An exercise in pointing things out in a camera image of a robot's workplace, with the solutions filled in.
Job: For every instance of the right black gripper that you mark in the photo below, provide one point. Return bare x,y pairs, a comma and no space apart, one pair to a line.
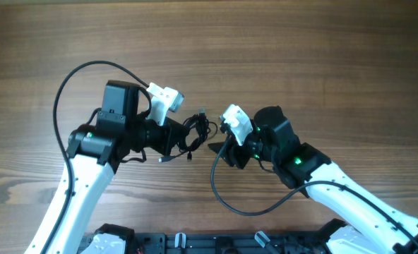
232,153

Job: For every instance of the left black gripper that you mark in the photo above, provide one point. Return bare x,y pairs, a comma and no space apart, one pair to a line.
171,133

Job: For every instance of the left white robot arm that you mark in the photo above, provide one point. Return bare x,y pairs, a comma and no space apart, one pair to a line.
131,119

